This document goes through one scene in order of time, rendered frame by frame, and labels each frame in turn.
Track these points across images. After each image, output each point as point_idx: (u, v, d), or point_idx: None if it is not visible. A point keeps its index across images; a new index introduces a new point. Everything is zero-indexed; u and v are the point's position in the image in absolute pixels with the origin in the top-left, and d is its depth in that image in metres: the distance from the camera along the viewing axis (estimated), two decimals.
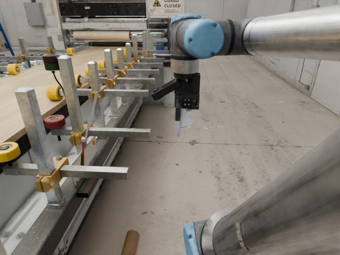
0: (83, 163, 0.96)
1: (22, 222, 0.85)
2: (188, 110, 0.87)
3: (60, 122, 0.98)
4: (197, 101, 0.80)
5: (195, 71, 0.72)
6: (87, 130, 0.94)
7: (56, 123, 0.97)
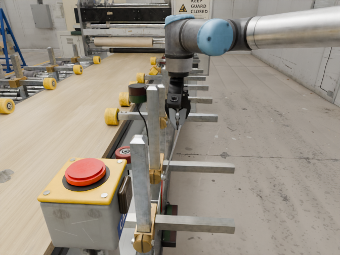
0: (162, 204, 0.85)
1: None
2: None
3: None
4: None
5: None
6: (168, 167, 0.83)
7: (130, 158, 0.86)
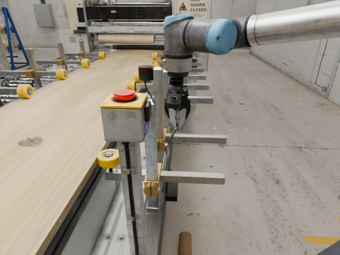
0: (167, 153, 1.09)
1: (117, 224, 0.89)
2: None
3: None
4: None
5: None
6: (169, 143, 0.96)
7: None
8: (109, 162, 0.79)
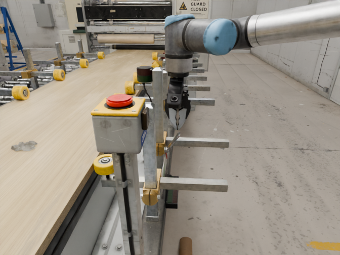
0: (167, 157, 1.05)
1: (114, 233, 0.85)
2: None
3: None
4: None
5: None
6: (169, 148, 0.92)
7: None
8: (105, 169, 0.75)
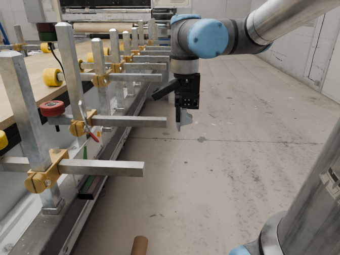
0: (96, 139, 0.88)
1: (10, 230, 0.68)
2: None
3: (58, 109, 0.81)
4: (197, 101, 0.80)
5: (195, 71, 0.72)
6: (87, 126, 0.75)
7: (54, 110, 0.81)
8: None
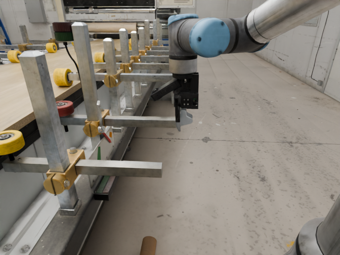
0: (109, 139, 0.87)
1: (26, 231, 0.68)
2: None
3: (68, 109, 0.81)
4: (197, 100, 0.80)
5: (194, 71, 0.72)
6: (102, 126, 0.74)
7: (64, 110, 0.80)
8: None
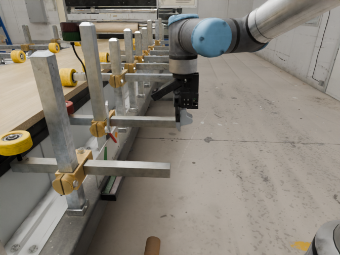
0: (115, 140, 0.87)
1: (33, 231, 0.68)
2: None
3: (68, 109, 0.81)
4: (197, 100, 0.80)
5: (194, 71, 0.72)
6: (109, 126, 0.74)
7: None
8: (7, 147, 0.57)
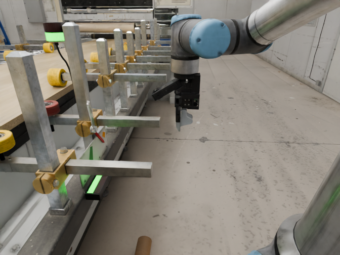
0: (101, 139, 0.88)
1: (17, 230, 0.68)
2: None
3: (52, 109, 0.81)
4: (197, 101, 0.80)
5: (195, 71, 0.72)
6: (93, 126, 0.74)
7: (48, 110, 0.81)
8: None
